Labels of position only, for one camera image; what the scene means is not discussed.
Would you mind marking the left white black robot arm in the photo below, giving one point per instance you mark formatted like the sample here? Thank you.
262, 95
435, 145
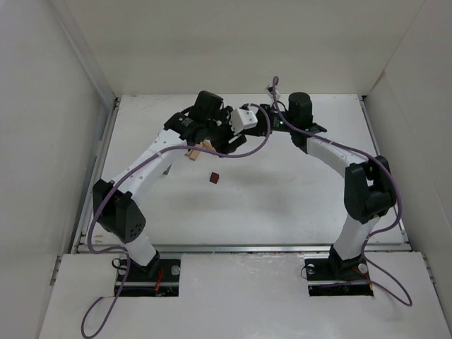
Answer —
117, 202

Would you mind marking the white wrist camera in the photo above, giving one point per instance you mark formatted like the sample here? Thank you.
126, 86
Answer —
242, 119
273, 93

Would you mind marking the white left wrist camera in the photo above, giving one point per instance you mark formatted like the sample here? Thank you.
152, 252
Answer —
242, 119

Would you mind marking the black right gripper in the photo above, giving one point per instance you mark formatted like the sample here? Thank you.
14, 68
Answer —
261, 124

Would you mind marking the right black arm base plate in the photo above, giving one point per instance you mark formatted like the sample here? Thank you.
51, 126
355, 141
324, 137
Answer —
329, 270

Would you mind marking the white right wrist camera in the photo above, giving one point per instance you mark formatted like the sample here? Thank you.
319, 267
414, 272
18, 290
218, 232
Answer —
273, 93

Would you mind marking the dark red wooden cube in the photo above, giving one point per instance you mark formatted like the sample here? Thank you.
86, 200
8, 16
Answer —
214, 178

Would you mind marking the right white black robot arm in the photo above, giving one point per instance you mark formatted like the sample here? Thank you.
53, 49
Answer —
369, 191

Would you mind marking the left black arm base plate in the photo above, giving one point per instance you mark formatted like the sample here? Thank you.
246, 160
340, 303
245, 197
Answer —
167, 268

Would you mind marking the long light wooden block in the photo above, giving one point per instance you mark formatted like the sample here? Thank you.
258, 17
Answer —
194, 153

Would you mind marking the aluminium rail frame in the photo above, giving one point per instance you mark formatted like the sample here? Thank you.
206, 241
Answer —
278, 200

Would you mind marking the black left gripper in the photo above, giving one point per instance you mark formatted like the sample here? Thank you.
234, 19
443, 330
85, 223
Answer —
219, 138

